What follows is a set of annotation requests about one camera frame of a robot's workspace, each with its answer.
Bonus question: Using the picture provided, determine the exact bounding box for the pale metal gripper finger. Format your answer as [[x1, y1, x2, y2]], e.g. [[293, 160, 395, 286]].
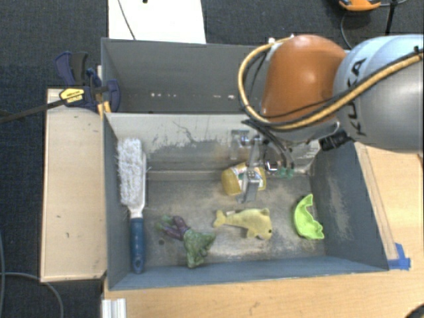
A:
[[244, 168, 260, 203], [235, 173, 248, 204]]

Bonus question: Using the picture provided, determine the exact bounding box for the yellow plastic bottle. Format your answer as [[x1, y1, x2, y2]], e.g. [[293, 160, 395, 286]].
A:
[[221, 162, 268, 197]]

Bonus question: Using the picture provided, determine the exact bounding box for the yellow toy dolphin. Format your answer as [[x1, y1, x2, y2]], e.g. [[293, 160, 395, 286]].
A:
[[212, 207, 274, 241]]

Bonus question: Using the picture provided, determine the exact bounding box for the lime green plastic mould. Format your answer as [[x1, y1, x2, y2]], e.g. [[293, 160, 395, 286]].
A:
[[291, 193, 325, 241]]

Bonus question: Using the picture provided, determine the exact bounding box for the green and purple toy figure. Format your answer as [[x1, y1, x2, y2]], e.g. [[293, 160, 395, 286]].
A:
[[156, 214, 217, 269]]

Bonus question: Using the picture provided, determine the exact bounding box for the grey metal bin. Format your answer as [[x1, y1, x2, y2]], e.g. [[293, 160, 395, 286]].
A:
[[100, 37, 390, 292]]

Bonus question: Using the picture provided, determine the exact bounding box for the pale wood board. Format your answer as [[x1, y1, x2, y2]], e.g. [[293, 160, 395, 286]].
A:
[[40, 88, 109, 283]]

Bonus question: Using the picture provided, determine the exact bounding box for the black cylinder on white bracket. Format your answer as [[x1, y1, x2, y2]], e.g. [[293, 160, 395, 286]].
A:
[[317, 128, 354, 152]]

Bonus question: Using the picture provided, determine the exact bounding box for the white brush with blue handle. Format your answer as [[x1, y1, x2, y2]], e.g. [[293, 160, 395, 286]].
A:
[[116, 138, 148, 275]]

